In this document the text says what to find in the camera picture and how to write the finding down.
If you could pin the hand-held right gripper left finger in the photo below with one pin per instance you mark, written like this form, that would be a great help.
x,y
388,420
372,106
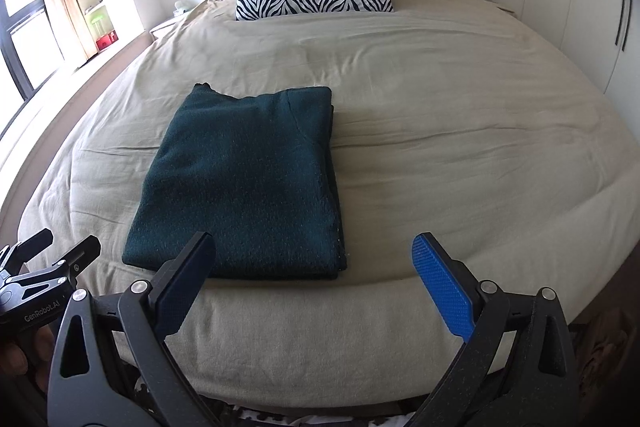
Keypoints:
x,y
185,287

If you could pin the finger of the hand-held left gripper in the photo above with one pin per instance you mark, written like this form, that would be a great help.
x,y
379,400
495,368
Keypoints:
x,y
70,264
30,247

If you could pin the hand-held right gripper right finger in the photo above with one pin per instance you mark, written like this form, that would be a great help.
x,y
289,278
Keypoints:
x,y
445,287

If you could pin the dark teal knit sweater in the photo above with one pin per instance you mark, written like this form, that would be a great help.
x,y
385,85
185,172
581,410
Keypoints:
x,y
240,177

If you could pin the person's left hand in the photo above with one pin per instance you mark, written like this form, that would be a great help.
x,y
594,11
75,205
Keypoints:
x,y
17,359

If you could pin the bed with beige sheet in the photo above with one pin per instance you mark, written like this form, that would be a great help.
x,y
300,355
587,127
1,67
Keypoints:
x,y
450,132

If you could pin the black white patterned cloth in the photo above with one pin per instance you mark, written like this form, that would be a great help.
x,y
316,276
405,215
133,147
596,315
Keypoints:
x,y
320,419

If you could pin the red box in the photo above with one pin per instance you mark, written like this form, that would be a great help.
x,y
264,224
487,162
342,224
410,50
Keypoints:
x,y
107,43

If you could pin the black framed window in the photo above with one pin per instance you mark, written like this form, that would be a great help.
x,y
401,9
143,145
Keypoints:
x,y
20,22

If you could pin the green plastic container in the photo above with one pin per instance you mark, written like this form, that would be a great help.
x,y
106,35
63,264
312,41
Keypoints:
x,y
98,24

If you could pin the white nightstand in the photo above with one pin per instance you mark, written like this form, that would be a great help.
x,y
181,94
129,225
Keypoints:
x,y
167,24

